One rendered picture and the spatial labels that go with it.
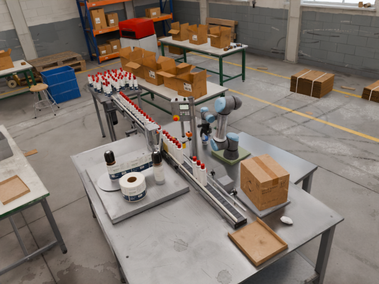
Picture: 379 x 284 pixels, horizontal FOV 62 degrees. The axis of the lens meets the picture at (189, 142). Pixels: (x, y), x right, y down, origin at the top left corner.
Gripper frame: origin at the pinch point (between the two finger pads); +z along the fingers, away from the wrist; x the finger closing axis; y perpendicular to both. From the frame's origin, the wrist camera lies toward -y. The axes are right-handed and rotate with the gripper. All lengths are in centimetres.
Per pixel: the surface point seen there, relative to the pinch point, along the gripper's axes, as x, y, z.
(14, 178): -166, -89, 10
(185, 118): -33, 16, -42
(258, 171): -27, 92, -22
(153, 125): -44, -24, -24
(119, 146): -66, -63, 7
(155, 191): -82, 31, 2
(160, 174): -72, 27, -8
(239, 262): -79, 122, 7
